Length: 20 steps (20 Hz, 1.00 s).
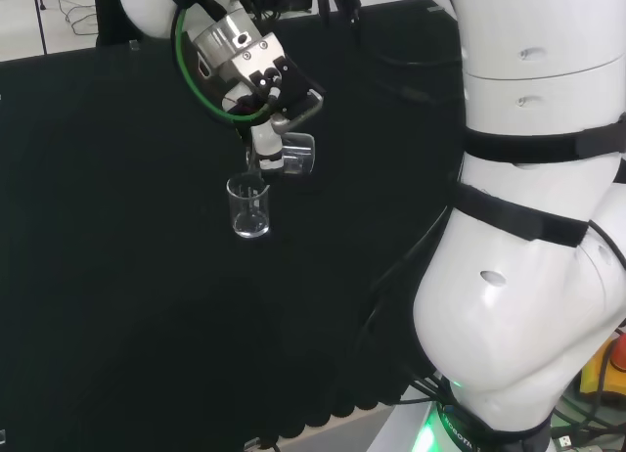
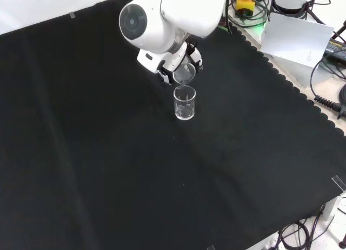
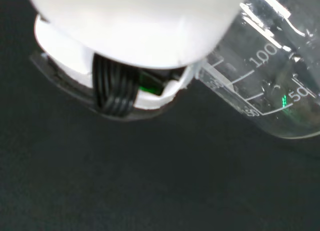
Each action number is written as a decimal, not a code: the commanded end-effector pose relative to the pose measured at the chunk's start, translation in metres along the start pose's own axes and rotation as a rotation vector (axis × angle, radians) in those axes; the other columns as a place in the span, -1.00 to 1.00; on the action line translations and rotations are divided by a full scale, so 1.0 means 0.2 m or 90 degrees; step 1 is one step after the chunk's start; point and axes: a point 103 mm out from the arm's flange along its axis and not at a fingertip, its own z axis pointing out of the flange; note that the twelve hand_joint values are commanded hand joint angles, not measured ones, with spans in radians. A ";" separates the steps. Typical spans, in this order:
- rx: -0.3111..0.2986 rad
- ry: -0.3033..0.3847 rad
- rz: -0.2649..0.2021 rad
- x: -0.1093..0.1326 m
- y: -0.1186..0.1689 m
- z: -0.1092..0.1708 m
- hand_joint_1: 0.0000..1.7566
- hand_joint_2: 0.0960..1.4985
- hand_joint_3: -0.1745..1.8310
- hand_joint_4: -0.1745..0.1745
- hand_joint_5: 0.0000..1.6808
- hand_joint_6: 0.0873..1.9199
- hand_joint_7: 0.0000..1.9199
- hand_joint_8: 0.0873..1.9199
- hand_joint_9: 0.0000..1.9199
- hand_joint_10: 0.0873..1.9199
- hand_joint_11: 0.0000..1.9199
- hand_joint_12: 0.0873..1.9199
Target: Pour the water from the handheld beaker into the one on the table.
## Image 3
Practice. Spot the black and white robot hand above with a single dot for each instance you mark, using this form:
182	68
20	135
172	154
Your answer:
130	23

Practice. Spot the black bench cloth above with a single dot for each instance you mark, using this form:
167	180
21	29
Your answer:
150	178

